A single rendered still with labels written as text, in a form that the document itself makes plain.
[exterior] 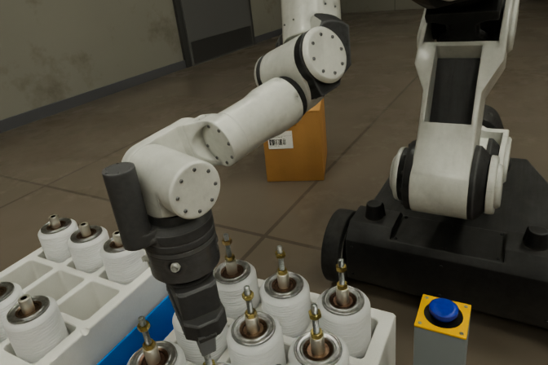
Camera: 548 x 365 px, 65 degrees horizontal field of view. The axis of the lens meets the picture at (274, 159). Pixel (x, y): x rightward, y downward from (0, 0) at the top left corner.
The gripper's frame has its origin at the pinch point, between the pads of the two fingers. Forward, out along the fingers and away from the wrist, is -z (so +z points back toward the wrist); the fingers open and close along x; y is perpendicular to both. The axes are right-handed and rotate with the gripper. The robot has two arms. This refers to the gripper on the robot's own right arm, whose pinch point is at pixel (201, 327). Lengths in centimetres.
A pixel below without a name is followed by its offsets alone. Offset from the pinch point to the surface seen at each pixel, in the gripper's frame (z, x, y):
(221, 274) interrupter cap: -11.2, 23.8, -9.8
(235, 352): -12.4, 4.9, -5.2
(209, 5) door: 19, 423, -147
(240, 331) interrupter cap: -11.2, 7.5, -7.3
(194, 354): -17.0, 12.6, 0.3
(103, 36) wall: 10, 347, -27
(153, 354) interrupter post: -9.1, 8.5, 6.7
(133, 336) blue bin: -25.6, 33.3, 9.6
